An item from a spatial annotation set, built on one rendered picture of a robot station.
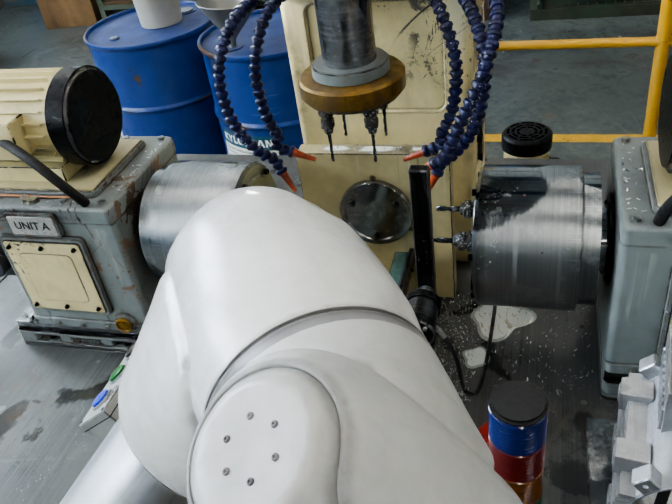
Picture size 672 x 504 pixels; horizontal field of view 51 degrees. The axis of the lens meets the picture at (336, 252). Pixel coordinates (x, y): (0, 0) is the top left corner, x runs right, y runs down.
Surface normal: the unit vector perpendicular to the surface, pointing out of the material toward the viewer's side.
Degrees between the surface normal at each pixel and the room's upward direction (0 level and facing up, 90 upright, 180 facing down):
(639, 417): 0
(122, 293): 90
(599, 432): 0
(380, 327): 29
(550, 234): 55
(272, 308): 12
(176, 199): 36
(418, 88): 90
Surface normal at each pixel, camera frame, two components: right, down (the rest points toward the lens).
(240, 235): -0.33, -0.76
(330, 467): 0.35, -0.24
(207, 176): -0.17, -0.69
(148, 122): -0.13, 0.60
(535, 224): -0.26, -0.11
